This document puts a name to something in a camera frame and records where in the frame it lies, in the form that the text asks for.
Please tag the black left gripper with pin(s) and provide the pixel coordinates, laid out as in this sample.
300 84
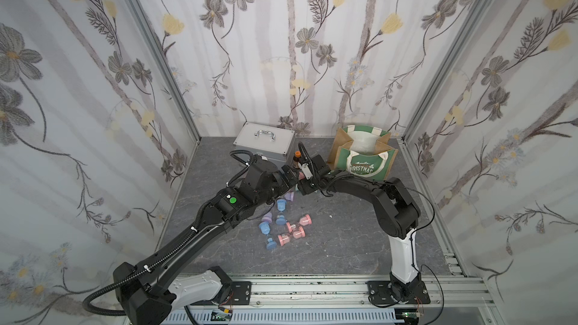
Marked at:
289 178

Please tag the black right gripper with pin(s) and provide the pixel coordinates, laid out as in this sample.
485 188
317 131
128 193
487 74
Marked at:
311 180

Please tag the blue hourglass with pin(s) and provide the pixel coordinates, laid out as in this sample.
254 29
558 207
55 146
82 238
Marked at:
270 244
281 205

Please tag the purple hourglass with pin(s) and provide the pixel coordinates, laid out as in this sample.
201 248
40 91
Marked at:
267 218
289 196

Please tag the green burlap canvas bag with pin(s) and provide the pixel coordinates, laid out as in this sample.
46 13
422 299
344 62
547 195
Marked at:
363 151

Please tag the pink hourglass small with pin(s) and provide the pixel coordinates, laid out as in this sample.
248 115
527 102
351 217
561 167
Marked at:
305 221

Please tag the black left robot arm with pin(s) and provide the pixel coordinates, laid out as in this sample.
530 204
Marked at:
194 248

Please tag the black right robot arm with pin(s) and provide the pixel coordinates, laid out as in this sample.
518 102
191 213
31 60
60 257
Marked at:
397 214

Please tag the purple hourglass standing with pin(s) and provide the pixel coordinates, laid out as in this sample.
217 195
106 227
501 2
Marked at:
267 218

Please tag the blue hourglass number 30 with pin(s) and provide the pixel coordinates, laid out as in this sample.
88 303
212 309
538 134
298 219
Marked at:
265 228

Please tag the pink hourglass number 15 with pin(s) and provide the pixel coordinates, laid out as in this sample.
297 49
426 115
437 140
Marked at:
284 239

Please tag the pink hourglass lower pair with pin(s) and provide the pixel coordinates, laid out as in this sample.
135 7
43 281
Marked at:
295 230

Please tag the blue hourglass front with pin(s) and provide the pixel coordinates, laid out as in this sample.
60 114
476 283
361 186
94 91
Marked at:
270 244

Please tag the brown bottle orange cap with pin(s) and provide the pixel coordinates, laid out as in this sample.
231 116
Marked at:
297 159

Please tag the silver aluminium case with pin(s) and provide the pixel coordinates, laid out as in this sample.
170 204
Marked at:
276 144

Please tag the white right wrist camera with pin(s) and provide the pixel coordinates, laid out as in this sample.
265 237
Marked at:
305 169

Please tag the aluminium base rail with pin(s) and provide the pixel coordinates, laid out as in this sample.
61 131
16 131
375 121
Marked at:
315 299

